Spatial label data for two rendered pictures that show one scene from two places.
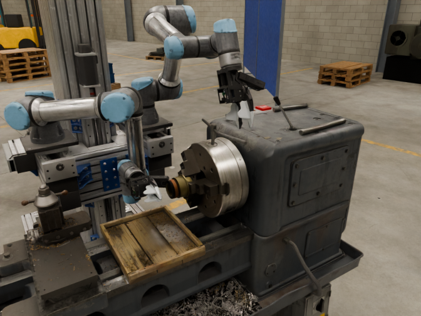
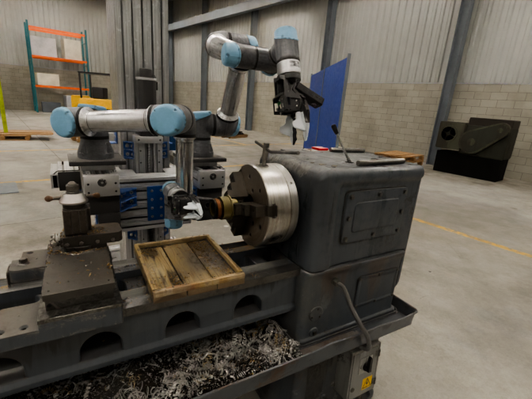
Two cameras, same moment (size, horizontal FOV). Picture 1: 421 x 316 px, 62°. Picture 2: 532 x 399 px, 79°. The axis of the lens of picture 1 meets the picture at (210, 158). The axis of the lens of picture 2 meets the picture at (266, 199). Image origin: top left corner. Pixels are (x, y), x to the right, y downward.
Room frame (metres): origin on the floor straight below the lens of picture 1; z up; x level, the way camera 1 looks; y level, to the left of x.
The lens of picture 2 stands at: (0.09, -0.04, 1.46)
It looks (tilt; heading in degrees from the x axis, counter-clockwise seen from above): 17 degrees down; 1
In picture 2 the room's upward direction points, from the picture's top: 5 degrees clockwise
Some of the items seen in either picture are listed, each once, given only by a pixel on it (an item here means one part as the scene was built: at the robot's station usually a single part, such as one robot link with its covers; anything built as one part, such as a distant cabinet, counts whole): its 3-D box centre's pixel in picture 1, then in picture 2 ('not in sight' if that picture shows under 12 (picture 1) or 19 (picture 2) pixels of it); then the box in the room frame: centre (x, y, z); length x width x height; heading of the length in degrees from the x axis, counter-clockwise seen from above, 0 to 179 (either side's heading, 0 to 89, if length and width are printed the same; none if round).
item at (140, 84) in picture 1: (144, 90); (201, 123); (1.83, 0.35, 1.33); 0.13 x 0.12 x 0.14; 114
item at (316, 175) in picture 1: (280, 160); (335, 199); (1.52, -0.34, 1.06); 0.59 x 0.48 x 0.39; 122
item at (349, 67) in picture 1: (345, 73); (397, 161); (8.78, -3.37, 0.22); 1.25 x 0.86 x 0.44; 134
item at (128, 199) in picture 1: (131, 188); (175, 213); (1.40, 0.36, 0.97); 0.11 x 0.08 x 0.11; 175
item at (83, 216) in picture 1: (61, 229); (86, 237); (1.05, 0.54, 0.99); 0.20 x 0.10 x 0.05; 122
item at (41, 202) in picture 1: (45, 197); (73, 196); (1.04, 0.56, 1.13); 0.08 x 0.08 x 0.03
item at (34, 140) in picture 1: (46, 128); (95, 146); (1.55, 0.77, 1.21); 0.15 x 0.15 x 0.10
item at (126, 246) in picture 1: (150, 239); (185, 262); (1.14, 0.24, 0.89); 0.36 x 0.30 x 0.04; 32
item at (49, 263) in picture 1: (57, 252); (77, 260); (0.98, 0.53, 0.95); 0.43 x 0.17 x 0.05; 32
